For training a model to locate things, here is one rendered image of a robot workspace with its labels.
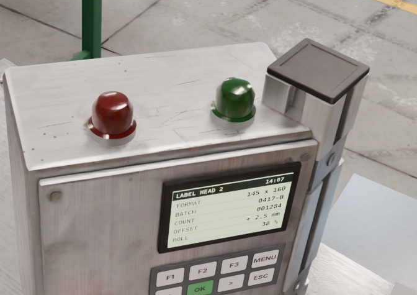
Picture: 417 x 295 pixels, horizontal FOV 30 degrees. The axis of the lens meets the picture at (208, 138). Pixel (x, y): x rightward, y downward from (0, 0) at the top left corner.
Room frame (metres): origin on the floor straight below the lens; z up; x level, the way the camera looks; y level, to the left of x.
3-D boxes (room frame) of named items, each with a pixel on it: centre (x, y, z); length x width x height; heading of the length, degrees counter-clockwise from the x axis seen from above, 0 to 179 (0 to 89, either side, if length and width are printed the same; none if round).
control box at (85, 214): (0.36, 0.03, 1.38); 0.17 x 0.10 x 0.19; 113
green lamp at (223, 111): (0.35, -0.01, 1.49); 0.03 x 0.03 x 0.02
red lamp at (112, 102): (0.32, 0.05, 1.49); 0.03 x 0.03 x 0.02
